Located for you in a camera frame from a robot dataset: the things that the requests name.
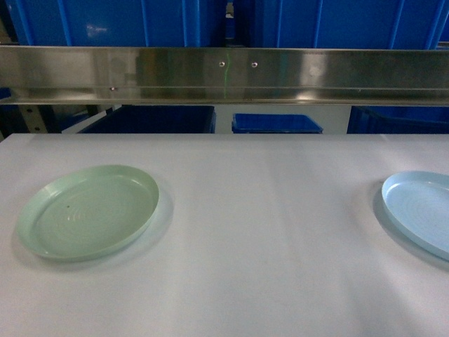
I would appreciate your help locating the small blue bin lower centre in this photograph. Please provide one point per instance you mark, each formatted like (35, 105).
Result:
(274, 123)

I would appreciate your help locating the blue bin lower left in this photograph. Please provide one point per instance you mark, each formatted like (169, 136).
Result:
(156, 119)

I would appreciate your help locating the pale green round plate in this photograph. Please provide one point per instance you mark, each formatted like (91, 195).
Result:
(88, 214)

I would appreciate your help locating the blue bin lower right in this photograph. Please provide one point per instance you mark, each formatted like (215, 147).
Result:
(398, 120)

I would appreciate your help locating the large blue bin right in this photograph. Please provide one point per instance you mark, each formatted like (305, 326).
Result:
(405, 25)

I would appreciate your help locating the large blue bin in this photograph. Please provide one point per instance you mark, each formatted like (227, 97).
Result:
(405, 25)
(118, 23)

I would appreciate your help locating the pale blue round plate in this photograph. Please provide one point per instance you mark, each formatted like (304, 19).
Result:
(416, 202)

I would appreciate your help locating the large blue bin left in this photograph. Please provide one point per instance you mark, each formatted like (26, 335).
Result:
(118, 23)

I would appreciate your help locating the stainless steel shelf rail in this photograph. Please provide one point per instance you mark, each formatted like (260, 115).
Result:
(46, 75)

